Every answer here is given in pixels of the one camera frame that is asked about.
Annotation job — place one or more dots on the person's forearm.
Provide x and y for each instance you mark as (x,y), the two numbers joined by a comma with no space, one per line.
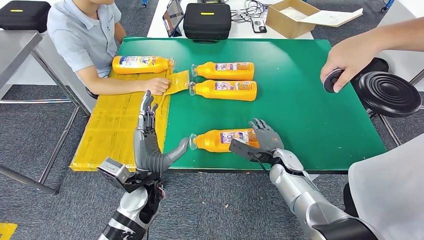
(404,34)

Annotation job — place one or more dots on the black handheld device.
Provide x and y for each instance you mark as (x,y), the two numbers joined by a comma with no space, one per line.
(258,25)

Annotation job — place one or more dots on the black round stool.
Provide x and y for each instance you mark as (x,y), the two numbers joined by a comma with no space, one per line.
(389,94)

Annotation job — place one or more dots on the person's right hand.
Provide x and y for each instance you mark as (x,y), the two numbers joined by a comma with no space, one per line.
(159,86)

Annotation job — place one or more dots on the white black round device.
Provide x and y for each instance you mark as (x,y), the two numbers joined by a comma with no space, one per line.
(329,82)

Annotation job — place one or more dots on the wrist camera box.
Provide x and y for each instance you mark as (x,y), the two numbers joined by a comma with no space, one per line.
(114,169)
(243,149)

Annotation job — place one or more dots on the person's right forearm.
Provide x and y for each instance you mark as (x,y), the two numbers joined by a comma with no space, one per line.
(112,86)

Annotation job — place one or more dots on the white packing sheet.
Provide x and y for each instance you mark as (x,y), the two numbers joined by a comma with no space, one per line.
(294,13)

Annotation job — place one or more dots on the orange detergent bottle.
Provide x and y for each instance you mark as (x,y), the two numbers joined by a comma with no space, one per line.
(142,69)
(228,96)
(208,142)
(228,75)

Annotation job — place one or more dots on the person's hand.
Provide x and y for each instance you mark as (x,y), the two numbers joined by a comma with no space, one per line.
(351,56)

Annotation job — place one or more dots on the white table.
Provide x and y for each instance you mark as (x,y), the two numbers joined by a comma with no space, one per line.
(155,31)
(407,66)

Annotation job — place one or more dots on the black tablet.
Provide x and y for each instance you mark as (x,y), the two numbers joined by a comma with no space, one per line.
(172,16)

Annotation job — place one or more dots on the green table mat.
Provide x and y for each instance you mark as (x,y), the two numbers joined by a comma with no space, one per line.
(298,132)

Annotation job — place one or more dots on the black bag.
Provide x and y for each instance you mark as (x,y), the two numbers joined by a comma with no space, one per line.
(379,66)

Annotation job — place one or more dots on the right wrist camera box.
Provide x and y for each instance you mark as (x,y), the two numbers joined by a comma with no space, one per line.
(243,149)

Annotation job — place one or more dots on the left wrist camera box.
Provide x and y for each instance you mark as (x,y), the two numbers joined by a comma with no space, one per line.
(114,169)

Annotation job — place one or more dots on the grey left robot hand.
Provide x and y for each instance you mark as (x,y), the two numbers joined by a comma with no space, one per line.
(142,145)

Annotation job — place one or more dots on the yellow taped cardboard sheet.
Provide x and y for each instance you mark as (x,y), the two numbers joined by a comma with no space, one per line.
(109,132)

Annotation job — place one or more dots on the grey metal table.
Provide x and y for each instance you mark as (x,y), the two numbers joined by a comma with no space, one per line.
(16,51)

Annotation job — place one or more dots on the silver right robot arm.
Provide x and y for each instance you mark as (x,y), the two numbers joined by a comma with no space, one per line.
(298,192)

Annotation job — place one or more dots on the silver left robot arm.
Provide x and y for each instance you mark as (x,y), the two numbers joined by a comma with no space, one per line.
(132,205)

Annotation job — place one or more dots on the person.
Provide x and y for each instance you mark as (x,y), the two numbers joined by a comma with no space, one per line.
(391,198)
(82,36)

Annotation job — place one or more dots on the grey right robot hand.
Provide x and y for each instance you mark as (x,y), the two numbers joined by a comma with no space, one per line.
(268,139)

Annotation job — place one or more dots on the brown cardboard box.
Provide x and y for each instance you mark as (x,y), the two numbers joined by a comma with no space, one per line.
(284,26)

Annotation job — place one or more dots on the black carrying case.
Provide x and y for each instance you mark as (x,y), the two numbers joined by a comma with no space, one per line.
(23,20)
(207,26)

